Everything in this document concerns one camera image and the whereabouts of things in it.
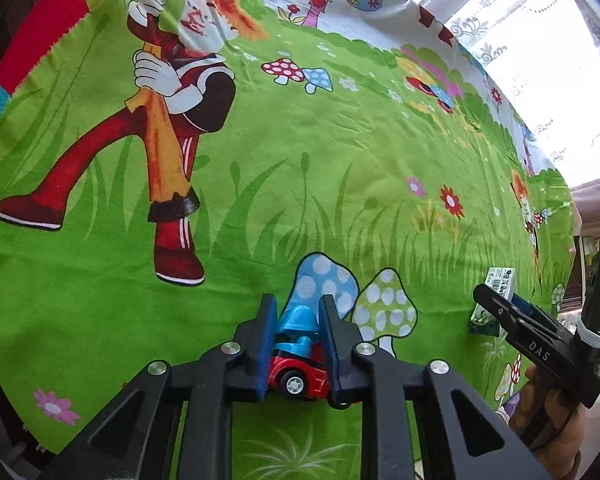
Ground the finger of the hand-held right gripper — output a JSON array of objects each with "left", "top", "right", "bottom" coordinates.
[
  {"left": 510, "top": 292, "right": 562, "bottom": 330},
  {"left": 472, "top": 283, "right": 527, "bottom": 335}
]

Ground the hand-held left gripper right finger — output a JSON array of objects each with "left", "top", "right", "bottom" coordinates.
[{"left": 319, "top": 294, "right": 553, "bottom": 480}]

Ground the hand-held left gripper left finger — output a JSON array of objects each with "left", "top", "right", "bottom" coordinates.
[{"left": 37, "top": 292, "right": 281, "bottom": 480}]

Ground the green and white carton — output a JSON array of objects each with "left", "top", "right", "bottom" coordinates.
[{"left": 469, "top": 266, "right": 518, "bottom": 337}]

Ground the red toy car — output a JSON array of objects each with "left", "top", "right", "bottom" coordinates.
[{"left": 269, "top": 305, "right": 333, "bottom": 402}]

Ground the purple cardboard box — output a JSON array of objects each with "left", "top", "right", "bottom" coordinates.
[{"left": 496, "top": 392, "right": 521, "bottom": 426}]

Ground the person's right hand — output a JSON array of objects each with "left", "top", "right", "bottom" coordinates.
[{"left": 509, "top": 364, "right": 588, "bottom": 466}]

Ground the white card with green print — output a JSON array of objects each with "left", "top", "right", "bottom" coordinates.
[{"left": 579, "top": 235, "right": 600, "bottom": 271}]

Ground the green cartoon printed tablecloth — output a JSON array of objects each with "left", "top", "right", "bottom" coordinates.
[{"left": 0, "top": 0, "right": 581, "bottom": 480}]

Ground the white lace curtain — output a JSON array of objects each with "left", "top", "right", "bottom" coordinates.
[{"left": 420, "top": 0, "right": 600, "bottom": 191}]

